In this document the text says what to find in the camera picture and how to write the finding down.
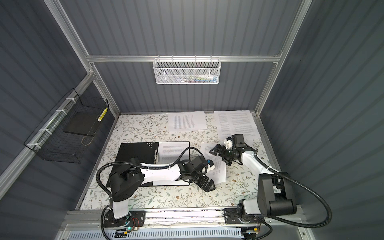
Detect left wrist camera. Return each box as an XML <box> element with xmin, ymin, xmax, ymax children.
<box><xmin>192</xmin><ymin>156</ymin><xmax>215</xmax><ymax>175</ymax></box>

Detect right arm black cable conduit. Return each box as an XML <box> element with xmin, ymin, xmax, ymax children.
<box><xmin>251</xmin><ymin>154</ymin><xmax>333</xmax><ymax>240</ymax></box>

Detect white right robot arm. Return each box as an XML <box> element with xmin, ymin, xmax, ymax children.
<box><xmin>209</xmin><ymin>144</ymin><xmax>297</xmax><ymax>217</ymax></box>

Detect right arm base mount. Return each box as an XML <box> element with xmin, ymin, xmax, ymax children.
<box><xmin>221</xmin><ymin>208</ymin><xmax>265</xmax><ymax>225</ymax></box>

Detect white slotted cable duct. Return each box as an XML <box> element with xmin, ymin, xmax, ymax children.
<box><xmin>67</xmin><ymin>227</ymin><xmax>245</xmax><ymax>240</ymax></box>

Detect black pad in basket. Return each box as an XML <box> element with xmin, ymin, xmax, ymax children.
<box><xmin>63</xmin><ymin>112</ymin><xmax>101</xmax><ymax>137</ymax></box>

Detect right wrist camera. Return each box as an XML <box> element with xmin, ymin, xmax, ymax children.
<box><xmin>224</xmin><ymin>134</ymin><xmax>247</xmax><ymax>150</ymax></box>

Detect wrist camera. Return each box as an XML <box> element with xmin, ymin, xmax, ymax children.
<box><xmin>224</xmin><ymin>134</ymin><xmax>247</xmax><ymax>150</ymax></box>
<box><xmin>192</xmin><ymin>156</ymin><xmax>215</xmax><ymax>175</ymax></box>

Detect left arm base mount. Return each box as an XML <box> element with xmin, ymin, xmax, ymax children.
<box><xmin>103</xmin><ymin>210</ymin><xmax>147</xmax><ymax>228</ymax></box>

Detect pens in white basket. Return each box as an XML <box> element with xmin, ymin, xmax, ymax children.
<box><xmin>176</xmin><ymin>74</ymin><xmax>219</xmax><ymax>84</ymax></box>

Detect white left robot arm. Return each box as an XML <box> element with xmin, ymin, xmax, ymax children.
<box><xmin>109</xmin><ymin>161</ymin><xmax>216</xmax><ymax>220</ymax></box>

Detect black wire mesh basket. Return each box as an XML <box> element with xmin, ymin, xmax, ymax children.
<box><xmin>24</xmin><ymin>89</ymin><xmax>109</xmax><ymax>164</ymax></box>

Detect white wire mesh basket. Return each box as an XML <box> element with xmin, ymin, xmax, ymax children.
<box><xmin>153</xmin><ymin>59</ymin><xmax>222</xmax><ymax>85</ymax></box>

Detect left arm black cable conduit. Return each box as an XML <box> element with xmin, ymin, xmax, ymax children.
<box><xmin>95</xmin><ymin>146</ymin><xmax>208</xmax><ymax>240</ymax></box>

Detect printed paper sheet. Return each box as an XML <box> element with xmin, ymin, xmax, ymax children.
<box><xmin>153</xmin><ymin>142</ymin><xmax>190</xmax><ymax>187</ymax></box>
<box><xmin>200</xmin><ymin>143</ymin><xmax>227</xmax><ymax>185</ymax></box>
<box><xmin>214</xmin><ymin>111</ymin><xmax>261</xmax><ymax>145</ymax></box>
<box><xmin>168</xmin><ymin>112</ymin><xmax>207</xmax><ymax>132</ymax></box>

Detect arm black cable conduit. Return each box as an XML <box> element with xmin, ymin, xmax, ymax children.
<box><xmin>95</xmin><ymin>146</ymin><xmax>208</xmax><ymax>240</ymax></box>
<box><xmin>251</xmin><ymin>154</ymin><xmax>333</xmax><ymax>240</ymax></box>

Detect aluminium front rail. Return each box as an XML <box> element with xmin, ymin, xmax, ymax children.
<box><xmin>59</xmin><ymin>204</ymin><xmax>307</xmax><ymax>232</ymax></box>

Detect yellow marker pen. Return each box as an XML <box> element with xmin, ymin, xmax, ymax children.
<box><xmin>97</xmin><ymin>108</ymin><xmax>109</xmax><ymax>122</ymax></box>

